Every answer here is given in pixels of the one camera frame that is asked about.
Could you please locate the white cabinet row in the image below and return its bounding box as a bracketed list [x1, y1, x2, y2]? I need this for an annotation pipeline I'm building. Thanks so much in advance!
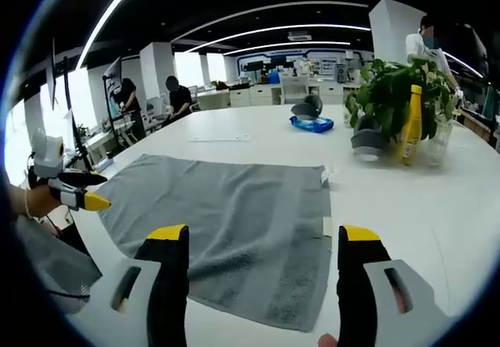
[228, 84, 283, 108]

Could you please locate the black cable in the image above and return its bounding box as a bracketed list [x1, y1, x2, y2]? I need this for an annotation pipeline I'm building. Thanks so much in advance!
[48, 286, 93, 301]

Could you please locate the yellow bottle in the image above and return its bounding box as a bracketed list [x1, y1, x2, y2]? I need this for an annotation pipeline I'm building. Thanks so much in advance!
[397, 84, 425, 166]

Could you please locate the green potted plant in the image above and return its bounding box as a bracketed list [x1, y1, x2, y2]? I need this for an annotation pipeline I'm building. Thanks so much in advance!
[345, 58, 458, 145]

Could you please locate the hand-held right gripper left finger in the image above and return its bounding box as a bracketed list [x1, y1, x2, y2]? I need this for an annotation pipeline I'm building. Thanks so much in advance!
[68, 224, 191, 347]

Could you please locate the grey towel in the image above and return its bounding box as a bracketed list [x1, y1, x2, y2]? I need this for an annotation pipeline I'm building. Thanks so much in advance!
[96, 153, 338, 333]

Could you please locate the clear glass container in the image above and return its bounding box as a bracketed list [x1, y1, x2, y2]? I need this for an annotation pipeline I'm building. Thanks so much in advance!
[425, 114, 454, 168]

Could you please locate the blue wipes packet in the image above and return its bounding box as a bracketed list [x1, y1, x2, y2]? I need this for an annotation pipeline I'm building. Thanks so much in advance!
[288, 115, 336, 134]

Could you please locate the white chair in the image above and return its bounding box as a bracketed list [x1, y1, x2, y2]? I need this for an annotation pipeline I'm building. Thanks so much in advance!
[279, 76, 310, 106]

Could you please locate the white table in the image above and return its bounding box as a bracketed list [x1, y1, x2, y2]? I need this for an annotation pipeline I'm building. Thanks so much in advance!
[64, 102, 500, 347]

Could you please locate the person's left hand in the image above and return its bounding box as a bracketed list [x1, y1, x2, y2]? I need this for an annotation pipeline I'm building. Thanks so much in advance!
[27, 184, 64, 219]

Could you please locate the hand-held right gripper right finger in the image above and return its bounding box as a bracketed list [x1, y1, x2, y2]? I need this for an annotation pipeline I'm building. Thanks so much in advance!
[336, 224, 454, 347]

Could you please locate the grey round headset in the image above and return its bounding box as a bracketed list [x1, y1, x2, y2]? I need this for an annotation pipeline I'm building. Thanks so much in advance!
[291, 94, 324, 120]
[350, 114, 388, 163]

